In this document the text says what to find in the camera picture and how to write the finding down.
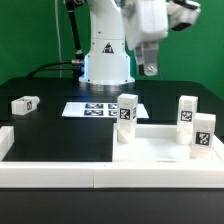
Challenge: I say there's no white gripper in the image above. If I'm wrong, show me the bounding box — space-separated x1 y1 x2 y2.
122 0 168 76

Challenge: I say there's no white square table top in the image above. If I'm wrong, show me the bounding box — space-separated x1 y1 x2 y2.
112 124 224 165

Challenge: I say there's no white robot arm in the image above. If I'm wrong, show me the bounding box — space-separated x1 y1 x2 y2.
64 0 168 91

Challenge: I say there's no white sheet with markers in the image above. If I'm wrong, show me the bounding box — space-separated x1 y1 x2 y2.
62 102 149 119

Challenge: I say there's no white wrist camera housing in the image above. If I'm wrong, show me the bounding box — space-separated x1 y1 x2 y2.
167 0 201 31

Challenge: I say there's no black cable bundle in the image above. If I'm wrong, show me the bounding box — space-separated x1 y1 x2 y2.
26 0 85 78

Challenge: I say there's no white U-shaped fence wall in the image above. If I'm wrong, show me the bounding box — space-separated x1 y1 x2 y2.
0 126 224 188

